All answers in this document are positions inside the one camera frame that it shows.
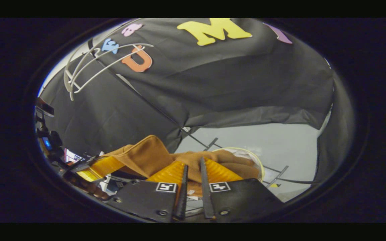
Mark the empty white clothes hanger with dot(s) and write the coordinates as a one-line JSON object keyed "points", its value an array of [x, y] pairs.
{"points": [[139, 44]]}

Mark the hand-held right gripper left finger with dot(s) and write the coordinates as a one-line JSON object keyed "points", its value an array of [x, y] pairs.
{"points": [[142, 201]]}

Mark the round laundry hamper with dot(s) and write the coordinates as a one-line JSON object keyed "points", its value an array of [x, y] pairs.
{"points": [[250, 155]]}

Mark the brown shirt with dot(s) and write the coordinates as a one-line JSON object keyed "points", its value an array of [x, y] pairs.
{"points": [[146, 154]]}

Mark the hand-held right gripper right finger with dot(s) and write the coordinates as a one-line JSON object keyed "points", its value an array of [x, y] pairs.
{"points": [[246, 197]]}

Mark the black backdrop cloth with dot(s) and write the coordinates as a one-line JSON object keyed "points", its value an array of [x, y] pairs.
{"points": [[230, 77]]}

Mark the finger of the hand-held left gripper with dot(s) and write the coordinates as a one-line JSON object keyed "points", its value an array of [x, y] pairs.
{"points": [[102, 166]]}

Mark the black clothes rack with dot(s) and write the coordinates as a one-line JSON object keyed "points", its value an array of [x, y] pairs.
{"points": [[146, 96]]}

